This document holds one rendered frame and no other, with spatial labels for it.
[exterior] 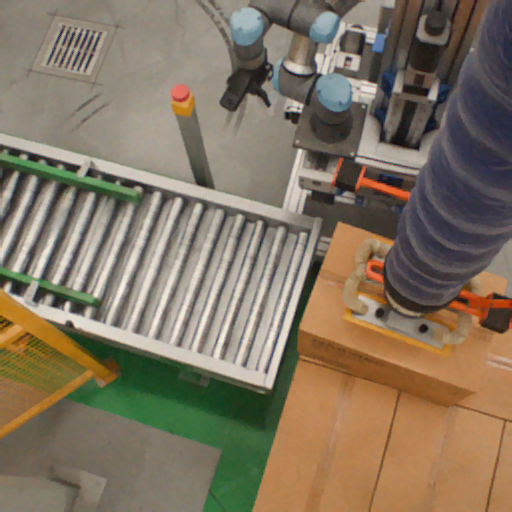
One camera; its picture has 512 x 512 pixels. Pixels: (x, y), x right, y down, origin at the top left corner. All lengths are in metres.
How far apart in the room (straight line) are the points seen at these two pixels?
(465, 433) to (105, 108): 2.42
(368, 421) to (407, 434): 0.15
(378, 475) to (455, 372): 0.55
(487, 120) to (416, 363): 1.31
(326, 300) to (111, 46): 2.24
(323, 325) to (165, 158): 1.62
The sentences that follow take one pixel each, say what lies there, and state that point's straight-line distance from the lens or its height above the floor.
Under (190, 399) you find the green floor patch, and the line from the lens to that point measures 3.17.
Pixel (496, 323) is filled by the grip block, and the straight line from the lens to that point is 2.06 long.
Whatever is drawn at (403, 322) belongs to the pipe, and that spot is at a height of 1.10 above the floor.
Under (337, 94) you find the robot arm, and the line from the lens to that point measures 2.20.
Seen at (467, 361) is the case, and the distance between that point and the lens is 2.28.
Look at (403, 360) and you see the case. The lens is 2.24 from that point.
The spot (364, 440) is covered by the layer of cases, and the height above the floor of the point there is 0.54.
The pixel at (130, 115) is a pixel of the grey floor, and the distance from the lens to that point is 3.72.
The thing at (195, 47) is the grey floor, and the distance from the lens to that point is 3.90.
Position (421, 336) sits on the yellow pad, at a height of 1.07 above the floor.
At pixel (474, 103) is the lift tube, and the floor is 2.24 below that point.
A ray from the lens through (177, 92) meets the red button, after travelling 2.50.
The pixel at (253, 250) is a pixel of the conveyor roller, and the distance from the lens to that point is 2.73.
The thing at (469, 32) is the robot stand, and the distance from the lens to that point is 2.11.
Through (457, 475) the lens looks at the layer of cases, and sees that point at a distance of 2.65.
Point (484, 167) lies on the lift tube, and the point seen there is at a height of 2.14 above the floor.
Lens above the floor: 3.12
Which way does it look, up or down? 71 degrees down
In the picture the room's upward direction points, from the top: 7 degrees counter-clockwise
